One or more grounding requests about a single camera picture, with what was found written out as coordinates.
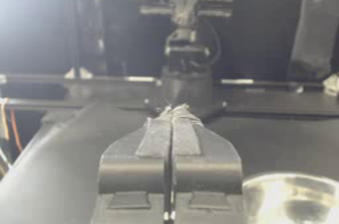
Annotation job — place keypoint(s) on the white corner bracket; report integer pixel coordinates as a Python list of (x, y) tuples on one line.
[(331, 85), (79, 74)]

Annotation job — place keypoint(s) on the steel bowl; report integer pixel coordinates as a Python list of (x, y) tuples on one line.
[(291, 198)]

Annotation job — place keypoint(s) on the grey hanging fabric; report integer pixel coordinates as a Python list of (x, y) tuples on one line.
[(315, 20)]

